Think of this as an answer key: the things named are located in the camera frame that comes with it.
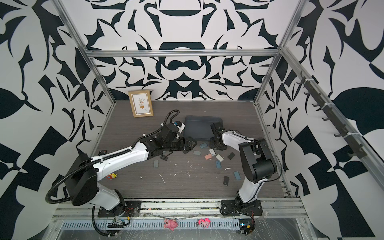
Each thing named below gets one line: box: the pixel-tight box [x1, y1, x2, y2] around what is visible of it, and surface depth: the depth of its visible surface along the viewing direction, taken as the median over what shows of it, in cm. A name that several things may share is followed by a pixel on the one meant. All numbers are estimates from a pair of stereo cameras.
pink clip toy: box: [198, 217, 211, 229], surface depth 72 cm
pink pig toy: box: [163, 218, 178, 232], surface depth 70 cm
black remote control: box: [97, 150, 108, 156], surface depth 95 cm
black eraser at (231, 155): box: [227, 152, 236, 160], surface depth 95 cm
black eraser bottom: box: [223, 176, 230, 186], surface depth 85 cm
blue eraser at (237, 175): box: [233, 171, 242, 180], surface depth 87 cm
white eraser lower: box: [215, 154, 224, 163], surface depth 93 cm
